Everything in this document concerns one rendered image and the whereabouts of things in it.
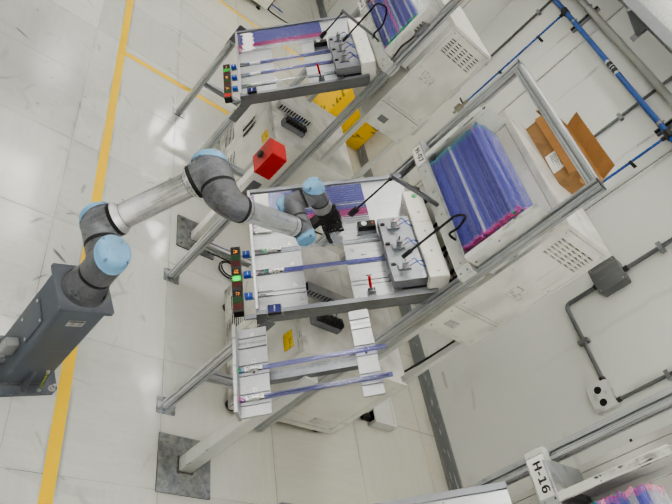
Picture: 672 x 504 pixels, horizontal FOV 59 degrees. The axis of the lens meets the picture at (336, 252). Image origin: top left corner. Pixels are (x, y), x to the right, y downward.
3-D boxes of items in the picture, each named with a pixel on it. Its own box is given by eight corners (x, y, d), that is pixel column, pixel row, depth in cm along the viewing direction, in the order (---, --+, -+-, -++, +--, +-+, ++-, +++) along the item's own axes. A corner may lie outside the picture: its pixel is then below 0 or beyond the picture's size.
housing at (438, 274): (426, 299, 237) (430, 277, 227) (399, 214, 270) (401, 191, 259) (445, 297, 238) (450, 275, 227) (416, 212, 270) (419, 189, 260)
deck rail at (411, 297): (257, 324, 229) (256, 314, 225) (257, 319, 230) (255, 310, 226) (437, 301, 236) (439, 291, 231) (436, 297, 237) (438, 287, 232)
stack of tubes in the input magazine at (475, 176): (463, 250, 220) (522, 206, 207) (428, 162, 253) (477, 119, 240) (483, 262, 227) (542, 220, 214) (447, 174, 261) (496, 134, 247)
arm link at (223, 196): (227, 201, 180) (325, 235, 218) (217, 174, 185) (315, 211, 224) (203, 223, 185) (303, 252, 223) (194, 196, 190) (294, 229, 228)
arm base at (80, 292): (64, 306, 191) (78, 289, 186) (58, 267, 198) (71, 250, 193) (109, 309, 202) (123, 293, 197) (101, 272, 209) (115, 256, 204)
